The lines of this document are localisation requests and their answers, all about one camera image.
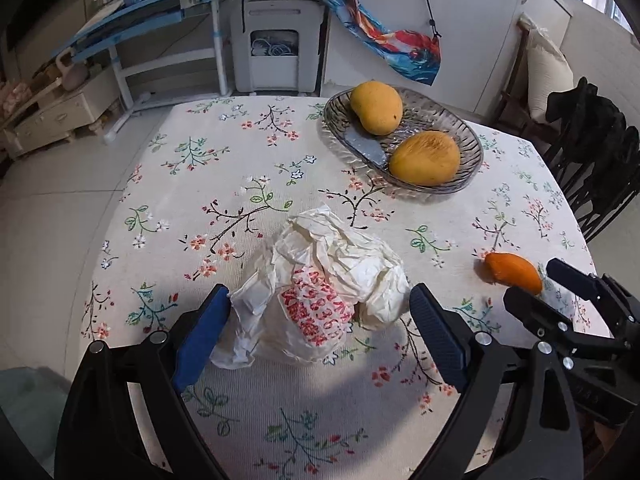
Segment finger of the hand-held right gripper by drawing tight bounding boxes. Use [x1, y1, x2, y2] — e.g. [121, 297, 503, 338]
[546, 258, 640, 341]
[502, 285, 640, 386]

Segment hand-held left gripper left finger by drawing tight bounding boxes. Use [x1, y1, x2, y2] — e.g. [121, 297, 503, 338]
[54, 284, 232, 480]

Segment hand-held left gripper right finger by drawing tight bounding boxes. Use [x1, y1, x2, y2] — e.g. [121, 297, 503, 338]
[409, 282, 586, 480]

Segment orange peel piece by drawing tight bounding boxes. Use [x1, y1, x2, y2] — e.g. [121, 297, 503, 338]
[484, 251, 544, 296]

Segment red-printed paper wrapper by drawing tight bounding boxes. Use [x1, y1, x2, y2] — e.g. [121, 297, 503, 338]
[210, 204, 412, 371]

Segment black chair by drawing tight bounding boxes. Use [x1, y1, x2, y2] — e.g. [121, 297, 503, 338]
[542, 125, 640, 243]

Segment floral tablecloth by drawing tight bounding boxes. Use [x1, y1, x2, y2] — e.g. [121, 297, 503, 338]
[65, 94, 601, 480]

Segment wooden chair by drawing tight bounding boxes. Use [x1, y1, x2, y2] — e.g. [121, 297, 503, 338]
[495, 12, 551, 133]

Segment yellow mango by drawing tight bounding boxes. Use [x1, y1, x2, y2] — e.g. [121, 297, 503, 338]
[349, 81, 404, 136]
[389, 131, 461, 186]

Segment glass fruit plate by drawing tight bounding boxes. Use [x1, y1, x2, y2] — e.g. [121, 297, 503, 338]
[322, 86, 485, 195]

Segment white cupboard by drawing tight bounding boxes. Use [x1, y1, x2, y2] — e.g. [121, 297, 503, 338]
[320, 0, 573, 126]

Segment white television cabinet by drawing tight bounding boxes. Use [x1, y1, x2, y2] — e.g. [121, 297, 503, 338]
[2, 62, 126, 158]

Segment white air purifier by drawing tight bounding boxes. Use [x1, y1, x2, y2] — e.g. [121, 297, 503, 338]
[230, 0, 323, 97]

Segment pink kettlebell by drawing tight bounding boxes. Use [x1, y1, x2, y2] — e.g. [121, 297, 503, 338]
[55, 50, 91, 92]

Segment blue study desk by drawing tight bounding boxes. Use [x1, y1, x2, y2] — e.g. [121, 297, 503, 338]
[50, 0, 246, 146]

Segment papers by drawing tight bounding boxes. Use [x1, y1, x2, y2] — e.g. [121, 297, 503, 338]
[75, 0, 126, 36]

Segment colourful drawstring bag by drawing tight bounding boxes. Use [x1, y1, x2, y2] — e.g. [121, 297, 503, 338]
[304, 0, 443, 86]

